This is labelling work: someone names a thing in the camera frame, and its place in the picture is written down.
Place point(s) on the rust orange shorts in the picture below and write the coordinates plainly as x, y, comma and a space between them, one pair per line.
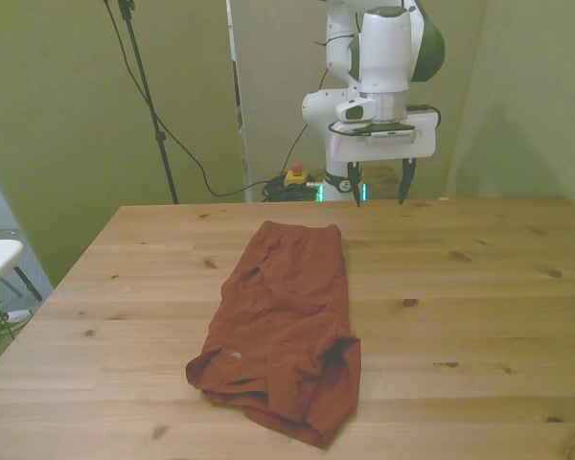
287, 311

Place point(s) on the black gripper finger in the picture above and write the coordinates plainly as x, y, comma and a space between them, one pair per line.
355, 189
404, 187

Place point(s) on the white gripper body block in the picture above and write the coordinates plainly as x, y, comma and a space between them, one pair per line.
388, 151

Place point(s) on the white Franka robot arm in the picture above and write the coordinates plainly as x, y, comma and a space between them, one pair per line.
383, 48

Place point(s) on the black tripod stand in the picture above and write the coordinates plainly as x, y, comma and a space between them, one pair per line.
146, 91

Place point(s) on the robot base with green lights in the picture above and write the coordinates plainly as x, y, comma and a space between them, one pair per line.
320, 191

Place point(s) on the yellow emergency stop button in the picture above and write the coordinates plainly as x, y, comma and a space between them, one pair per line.
297, 178

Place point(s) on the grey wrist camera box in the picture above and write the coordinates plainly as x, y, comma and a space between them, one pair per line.
393, 137

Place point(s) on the white power strip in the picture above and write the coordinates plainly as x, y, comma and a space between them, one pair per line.
19, 315

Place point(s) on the white vertical partition edge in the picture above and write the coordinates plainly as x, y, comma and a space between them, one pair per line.
243, 144

